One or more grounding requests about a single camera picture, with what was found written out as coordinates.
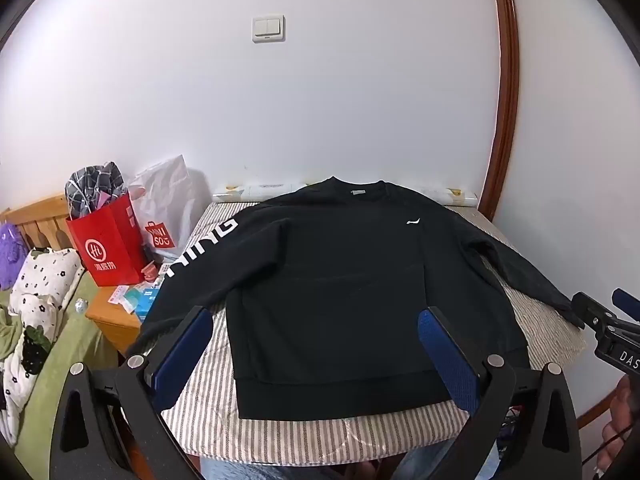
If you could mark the plaid cloth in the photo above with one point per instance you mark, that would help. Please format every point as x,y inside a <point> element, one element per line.
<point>92,187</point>

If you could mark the green bed sheet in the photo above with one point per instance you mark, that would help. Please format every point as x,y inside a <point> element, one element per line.
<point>65,345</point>

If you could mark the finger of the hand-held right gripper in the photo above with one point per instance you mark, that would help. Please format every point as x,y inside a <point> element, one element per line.
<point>592,310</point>
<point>627,302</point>

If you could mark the pink and white card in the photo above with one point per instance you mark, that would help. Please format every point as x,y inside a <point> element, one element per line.
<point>116,294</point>

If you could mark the brown wooden door frame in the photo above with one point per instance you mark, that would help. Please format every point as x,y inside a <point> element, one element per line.
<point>502,85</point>

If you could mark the wooden headboard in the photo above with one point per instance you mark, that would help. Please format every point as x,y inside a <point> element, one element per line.
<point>35,220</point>

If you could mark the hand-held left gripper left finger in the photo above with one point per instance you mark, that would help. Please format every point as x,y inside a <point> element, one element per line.
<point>182,355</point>

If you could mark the person's right hand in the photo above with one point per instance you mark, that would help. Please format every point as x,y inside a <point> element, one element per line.
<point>620,430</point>

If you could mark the red paper bag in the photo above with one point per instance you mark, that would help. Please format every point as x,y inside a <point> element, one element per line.
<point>107,245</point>

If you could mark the white floral blanket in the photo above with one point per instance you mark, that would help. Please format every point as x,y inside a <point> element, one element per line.
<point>35,300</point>

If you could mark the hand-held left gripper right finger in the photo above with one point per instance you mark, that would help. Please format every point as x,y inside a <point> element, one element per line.
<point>447,360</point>

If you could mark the white plastic bag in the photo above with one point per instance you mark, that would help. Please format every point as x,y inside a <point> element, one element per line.
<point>167,205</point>

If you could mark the black sweatshirt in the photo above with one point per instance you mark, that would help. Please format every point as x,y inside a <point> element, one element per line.
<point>340,285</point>

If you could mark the wooden nightstand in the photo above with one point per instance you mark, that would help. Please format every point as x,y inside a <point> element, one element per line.
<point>112,320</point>

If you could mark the purple plush toy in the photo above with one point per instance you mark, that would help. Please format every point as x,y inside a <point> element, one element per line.
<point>11,255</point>

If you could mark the person's blue jeans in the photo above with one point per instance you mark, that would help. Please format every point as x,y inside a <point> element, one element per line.
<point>310,470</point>

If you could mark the striped bed cover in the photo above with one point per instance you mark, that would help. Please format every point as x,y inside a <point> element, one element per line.
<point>540,330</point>

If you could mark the white light switch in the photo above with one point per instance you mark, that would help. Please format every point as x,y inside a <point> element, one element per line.
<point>268,29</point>

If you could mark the blue box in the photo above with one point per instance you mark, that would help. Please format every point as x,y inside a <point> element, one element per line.
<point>146,301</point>

